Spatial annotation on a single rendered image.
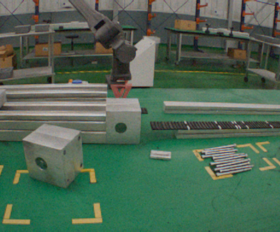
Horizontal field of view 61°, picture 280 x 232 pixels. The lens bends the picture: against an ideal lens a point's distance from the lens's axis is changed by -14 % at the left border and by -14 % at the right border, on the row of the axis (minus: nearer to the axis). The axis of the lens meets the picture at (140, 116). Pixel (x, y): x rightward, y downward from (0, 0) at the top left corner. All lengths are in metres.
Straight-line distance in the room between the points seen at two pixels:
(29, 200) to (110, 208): 0.17
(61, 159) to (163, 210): 0.22
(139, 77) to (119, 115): 0.56
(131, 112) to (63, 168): 0.25
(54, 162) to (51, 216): 0.11
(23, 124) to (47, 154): 0.22
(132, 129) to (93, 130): 0.10
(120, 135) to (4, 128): 0.33
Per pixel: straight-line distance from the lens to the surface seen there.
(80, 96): 0.88
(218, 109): 1.00
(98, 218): 0.49
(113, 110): 0.69
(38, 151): 0.55
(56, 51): 5.64
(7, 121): 0.77
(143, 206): 0.52
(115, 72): 0.88
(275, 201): 0.61
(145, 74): 1.23
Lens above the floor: 1.13
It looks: 22 degrees down
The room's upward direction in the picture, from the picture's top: 3 degrees clockwise
